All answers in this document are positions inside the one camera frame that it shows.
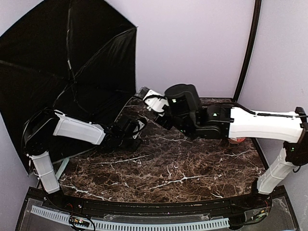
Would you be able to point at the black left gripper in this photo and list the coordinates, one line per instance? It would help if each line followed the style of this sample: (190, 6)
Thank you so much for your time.
(131, 143)

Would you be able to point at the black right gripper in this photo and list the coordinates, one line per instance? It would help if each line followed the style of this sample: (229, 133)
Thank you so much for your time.
(161, 119)

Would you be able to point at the black and mint umbrella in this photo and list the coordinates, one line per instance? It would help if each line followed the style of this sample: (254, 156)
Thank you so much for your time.
(75, 56)

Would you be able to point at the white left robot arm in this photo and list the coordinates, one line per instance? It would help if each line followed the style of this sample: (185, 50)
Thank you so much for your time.
(48, 123)

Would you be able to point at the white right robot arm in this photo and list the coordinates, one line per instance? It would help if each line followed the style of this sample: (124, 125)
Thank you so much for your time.
(181, 107)

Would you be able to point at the orange patterned ceramic bowl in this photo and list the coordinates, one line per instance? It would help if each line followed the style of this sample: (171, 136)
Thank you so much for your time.
(236, 140)

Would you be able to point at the grey slotted cable duct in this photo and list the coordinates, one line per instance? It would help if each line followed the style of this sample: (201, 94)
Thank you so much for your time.
(130, 223)

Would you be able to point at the black front table rail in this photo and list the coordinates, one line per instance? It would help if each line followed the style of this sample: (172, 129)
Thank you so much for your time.
(98, 208)

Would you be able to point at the black right corner post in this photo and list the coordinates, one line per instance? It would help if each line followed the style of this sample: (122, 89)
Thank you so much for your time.
(249, 50)

